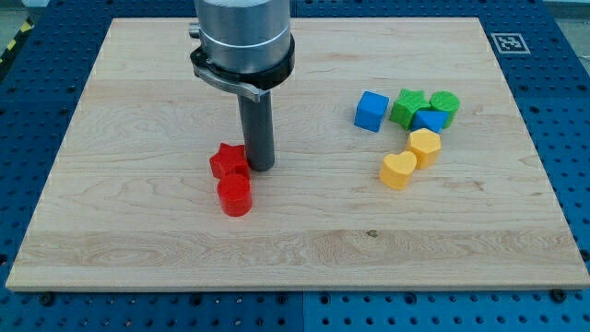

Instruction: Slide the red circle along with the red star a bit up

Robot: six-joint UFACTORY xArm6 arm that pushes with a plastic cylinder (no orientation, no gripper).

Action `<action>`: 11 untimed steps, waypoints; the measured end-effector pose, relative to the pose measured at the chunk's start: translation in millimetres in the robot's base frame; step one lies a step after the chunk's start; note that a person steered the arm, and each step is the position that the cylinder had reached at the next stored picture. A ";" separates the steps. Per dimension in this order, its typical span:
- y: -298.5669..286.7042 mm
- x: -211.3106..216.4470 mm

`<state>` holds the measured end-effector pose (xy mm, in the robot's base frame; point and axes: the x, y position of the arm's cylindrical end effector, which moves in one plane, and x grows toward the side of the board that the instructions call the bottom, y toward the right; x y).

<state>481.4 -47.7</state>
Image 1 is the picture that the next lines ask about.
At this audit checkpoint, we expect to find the white fiducial marker tag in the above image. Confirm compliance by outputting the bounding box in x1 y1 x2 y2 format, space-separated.
490 32 530 54

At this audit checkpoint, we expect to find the blue cube block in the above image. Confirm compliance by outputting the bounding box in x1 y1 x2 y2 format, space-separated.
354 91 389 133

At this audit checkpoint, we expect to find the yellow hexagon block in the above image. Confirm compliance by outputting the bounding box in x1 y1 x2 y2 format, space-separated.
407 128 442 170

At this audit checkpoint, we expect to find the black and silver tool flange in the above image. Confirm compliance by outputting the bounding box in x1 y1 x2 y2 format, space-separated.
190 35 295 102

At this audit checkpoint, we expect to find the green cylinder block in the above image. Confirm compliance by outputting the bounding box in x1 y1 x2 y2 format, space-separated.
429 90 461 128

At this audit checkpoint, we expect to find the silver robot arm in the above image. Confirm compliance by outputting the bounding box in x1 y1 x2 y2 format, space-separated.
189 0 295 172

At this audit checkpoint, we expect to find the blue triangle block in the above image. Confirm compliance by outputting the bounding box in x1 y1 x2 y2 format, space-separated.
410 110 448 134

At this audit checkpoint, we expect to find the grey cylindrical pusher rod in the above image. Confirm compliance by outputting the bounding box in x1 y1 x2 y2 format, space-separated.
238 92 275 172

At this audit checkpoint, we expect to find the red star block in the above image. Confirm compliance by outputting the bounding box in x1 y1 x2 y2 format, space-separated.
209 143 250 179

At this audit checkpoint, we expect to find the wooden board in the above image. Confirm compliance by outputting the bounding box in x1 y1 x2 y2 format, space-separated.
6 18 589 291

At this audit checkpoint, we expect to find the green star block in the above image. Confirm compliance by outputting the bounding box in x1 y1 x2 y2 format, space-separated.
389 89 430 129

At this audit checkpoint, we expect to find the yellow heart block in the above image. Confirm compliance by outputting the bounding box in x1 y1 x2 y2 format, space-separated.
379 151 418 190

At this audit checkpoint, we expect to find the red cylinder block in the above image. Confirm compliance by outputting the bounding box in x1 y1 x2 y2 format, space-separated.
217 173 253 217

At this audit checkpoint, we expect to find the black and yellow hazard tape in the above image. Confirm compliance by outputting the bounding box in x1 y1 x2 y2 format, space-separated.
1 17 35 65

